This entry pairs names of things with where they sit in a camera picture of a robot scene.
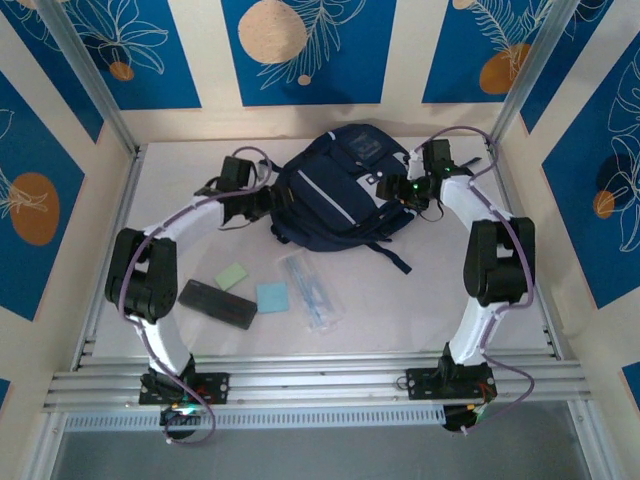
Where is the navy blue backpack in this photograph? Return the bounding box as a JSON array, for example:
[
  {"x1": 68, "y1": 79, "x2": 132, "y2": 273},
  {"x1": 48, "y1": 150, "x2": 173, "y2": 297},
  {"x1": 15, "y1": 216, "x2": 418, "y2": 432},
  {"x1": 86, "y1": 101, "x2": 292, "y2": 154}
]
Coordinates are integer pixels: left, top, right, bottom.
[{"x1": 269, "y1": 123, "x2": 484, "y2": 274}]

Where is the green sticky note pad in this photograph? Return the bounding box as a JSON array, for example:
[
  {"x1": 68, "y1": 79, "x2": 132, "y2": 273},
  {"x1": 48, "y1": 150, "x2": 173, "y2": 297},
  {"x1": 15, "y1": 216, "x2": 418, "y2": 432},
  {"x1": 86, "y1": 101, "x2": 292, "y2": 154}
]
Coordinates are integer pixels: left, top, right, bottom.
[{"x1": 214, "y1": 263, "x2": 250, "y2": 292}]

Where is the blue sticky note pad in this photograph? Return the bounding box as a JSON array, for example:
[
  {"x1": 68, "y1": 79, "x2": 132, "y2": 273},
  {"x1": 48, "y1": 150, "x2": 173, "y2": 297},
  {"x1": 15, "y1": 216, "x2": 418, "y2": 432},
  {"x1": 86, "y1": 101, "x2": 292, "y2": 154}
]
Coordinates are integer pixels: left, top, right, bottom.
[{"x1": 255, "y1": 282, "x2": 291, "y2": 315}]

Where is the clear bag of pens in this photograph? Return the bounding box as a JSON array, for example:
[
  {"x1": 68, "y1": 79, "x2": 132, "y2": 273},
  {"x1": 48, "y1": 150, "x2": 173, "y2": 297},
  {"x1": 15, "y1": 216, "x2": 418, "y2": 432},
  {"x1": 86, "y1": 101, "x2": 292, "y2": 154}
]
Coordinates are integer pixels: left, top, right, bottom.
[{"x1": 277, "y1": 251, "x2": 347, "y2": 335}]

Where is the black pencil case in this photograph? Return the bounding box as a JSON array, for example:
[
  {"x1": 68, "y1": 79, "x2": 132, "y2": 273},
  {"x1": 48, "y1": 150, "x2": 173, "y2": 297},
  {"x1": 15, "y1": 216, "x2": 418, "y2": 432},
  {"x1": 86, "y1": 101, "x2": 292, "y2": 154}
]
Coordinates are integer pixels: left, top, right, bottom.
[{"x1": 178, "y1": 278, "x2": 259, "y2": 331}]

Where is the black base controller box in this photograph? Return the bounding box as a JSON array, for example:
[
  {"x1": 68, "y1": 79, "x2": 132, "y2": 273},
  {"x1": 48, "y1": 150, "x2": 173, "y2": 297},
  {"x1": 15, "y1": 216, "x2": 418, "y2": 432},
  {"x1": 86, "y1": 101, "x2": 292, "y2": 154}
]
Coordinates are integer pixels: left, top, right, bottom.
[
  {"x1": 442, "y1": 404, "x2": 489, "y2": 434},
  {"x1": 159, "y1": 404, "x2": 202, "y2": 441}
]

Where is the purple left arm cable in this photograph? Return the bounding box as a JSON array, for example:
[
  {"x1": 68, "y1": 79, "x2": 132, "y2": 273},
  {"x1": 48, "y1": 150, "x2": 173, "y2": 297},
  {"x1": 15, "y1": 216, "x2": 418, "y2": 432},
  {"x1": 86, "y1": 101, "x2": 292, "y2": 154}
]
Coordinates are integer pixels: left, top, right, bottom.
[{"x1": 119, "y1": 146, "x2": 274, "y2": 449}]

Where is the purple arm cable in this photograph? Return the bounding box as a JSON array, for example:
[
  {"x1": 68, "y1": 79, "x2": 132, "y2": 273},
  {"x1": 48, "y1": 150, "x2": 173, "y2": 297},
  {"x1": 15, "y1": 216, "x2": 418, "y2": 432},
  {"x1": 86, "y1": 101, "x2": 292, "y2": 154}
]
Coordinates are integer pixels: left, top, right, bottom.
[
  {"x1": 409, "y1": 126, "x2": 536, "y2": 436},
  {"x1": 119, "y1": 146, "x2": 274, "y2": 449}
]

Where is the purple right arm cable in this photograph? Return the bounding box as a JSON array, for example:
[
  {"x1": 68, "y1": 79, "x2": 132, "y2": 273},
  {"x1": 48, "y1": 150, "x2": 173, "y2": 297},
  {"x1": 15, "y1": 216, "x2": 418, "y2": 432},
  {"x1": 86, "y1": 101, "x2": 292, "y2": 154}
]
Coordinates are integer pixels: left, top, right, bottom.
[{"x1": 409, "y1": 126, "x2": 536, "y2": 436}]

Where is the aluminium side rail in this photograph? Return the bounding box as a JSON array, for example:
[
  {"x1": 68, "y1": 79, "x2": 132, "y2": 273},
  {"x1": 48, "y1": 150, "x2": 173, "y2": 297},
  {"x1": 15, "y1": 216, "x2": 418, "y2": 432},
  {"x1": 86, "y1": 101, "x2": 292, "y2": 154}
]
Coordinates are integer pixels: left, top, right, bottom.
[
  {"x1": 72, "y1": 144, "x2": 146, "y2": 371},
  {"x1": 484, "y1": 139, "x2": 564, "y2": 359}
]

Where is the aluminium corner post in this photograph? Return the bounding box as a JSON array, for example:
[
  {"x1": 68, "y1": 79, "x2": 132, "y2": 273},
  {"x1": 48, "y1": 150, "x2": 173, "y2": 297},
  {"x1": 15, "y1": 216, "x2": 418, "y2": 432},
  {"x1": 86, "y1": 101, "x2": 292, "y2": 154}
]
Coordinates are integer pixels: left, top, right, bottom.
[
  {"x1": 484, "y1": 0, "x2": 584, "y2": 151},
  {"x1": 37, "y1": 0, "x2": 141, "y2": 156}
]

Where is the aluminium cross rail frame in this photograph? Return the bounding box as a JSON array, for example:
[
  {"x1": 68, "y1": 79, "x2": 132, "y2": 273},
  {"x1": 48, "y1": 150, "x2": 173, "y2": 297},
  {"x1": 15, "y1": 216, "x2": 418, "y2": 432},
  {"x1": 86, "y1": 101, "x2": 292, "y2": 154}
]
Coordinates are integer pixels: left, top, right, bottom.
[{"x1": 42, "y1": 352, "x2": 599, "y2": 414}]

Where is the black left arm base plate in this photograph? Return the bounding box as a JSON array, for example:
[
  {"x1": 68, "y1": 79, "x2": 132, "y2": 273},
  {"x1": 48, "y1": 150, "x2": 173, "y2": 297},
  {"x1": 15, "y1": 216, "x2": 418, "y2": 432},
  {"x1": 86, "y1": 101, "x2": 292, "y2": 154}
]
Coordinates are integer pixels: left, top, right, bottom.
[{"x1": 138, "y1": 372, "x2": 231, "y2": 406}]

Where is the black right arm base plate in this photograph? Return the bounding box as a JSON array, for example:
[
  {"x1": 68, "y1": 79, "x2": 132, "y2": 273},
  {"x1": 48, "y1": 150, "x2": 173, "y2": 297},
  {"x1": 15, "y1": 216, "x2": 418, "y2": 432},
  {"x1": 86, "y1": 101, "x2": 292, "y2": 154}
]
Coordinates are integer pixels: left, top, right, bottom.
[{"x1": 405, "y1": 367, "x2": 496, "y2": 401}]

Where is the grey slotted cable duct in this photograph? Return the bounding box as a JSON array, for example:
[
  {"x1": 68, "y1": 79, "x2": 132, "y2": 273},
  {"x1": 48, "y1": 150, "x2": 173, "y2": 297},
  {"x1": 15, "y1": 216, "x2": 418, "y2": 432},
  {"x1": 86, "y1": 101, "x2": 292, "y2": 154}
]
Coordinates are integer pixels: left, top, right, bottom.
[{"x1": 62, "y1": 405, "x2": 446, "y2": 432}]

